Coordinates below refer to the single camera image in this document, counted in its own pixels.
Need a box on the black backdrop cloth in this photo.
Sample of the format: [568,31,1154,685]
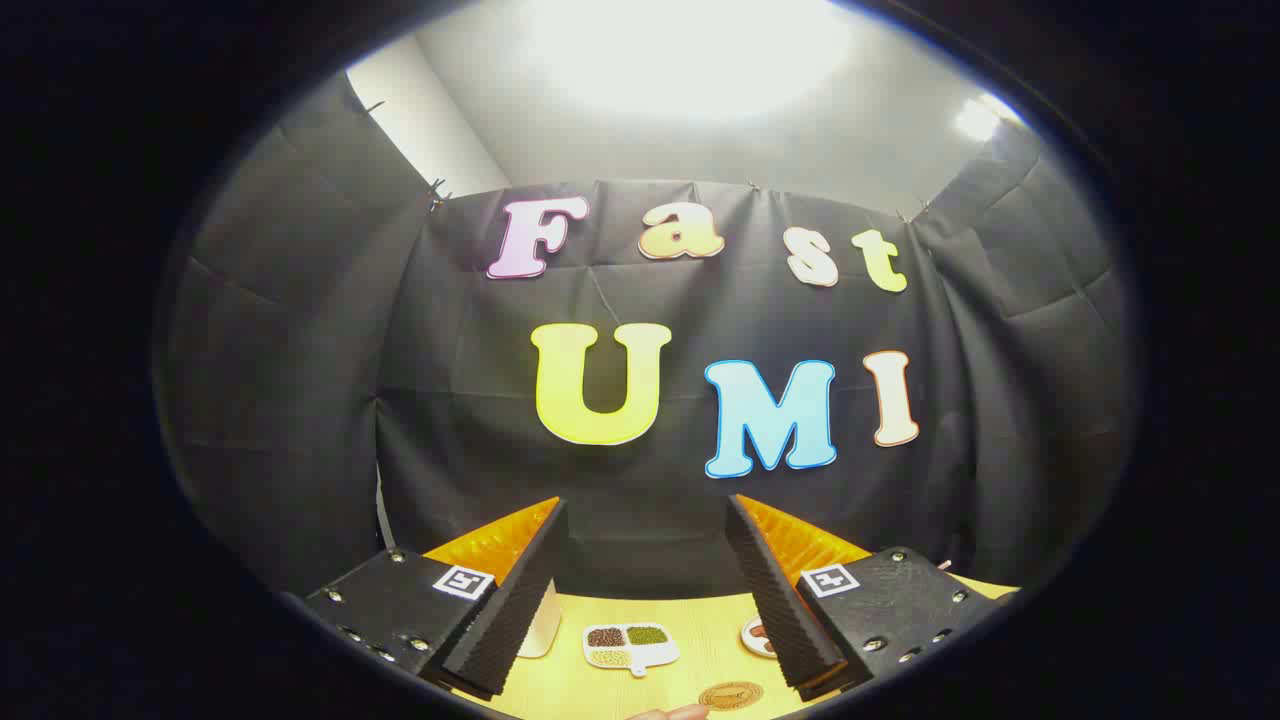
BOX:
[155,70,1141,601]

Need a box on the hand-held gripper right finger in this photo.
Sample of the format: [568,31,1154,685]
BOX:
[727,493,1021,701]

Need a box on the round brown coaster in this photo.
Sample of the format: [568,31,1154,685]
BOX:
[698,681,765,712]

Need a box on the wooden table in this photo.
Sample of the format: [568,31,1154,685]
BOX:
[480,572,1021,720]

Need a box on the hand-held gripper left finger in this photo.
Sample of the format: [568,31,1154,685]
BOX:
[300,497,569,701]

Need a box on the white divided dish with beans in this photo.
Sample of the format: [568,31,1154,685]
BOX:
[582,622,681,678]

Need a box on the white toaster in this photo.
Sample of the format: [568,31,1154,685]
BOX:
[517,580,563,659]

